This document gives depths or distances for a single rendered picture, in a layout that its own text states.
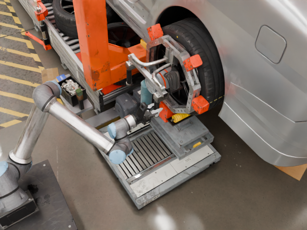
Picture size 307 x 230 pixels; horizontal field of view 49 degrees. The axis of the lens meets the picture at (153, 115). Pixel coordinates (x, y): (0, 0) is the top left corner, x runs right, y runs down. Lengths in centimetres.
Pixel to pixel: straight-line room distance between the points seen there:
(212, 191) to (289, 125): 116
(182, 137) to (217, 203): 59
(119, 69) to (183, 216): 125
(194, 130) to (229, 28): 118
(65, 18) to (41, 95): 163
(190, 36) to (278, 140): 82
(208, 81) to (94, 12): 85
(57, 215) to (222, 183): 133
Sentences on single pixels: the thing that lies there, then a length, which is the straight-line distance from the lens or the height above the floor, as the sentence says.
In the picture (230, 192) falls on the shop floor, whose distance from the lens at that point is 288.
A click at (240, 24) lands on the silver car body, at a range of 186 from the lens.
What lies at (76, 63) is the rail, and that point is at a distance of 317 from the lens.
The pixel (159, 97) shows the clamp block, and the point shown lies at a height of 95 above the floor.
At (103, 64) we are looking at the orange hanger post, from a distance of 257.
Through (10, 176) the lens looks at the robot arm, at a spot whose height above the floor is 58.
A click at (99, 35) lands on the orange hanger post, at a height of 103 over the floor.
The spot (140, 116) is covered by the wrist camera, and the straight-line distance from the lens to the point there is 210.
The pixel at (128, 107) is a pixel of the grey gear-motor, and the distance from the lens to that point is 274.
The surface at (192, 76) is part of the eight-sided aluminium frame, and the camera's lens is 217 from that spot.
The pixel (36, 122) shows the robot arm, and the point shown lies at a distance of 223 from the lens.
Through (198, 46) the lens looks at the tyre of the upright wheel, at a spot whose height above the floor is 116.
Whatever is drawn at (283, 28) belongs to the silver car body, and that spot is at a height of 158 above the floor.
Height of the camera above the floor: 248
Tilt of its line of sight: 50 degrees down
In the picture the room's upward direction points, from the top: 4 degrees clockwise
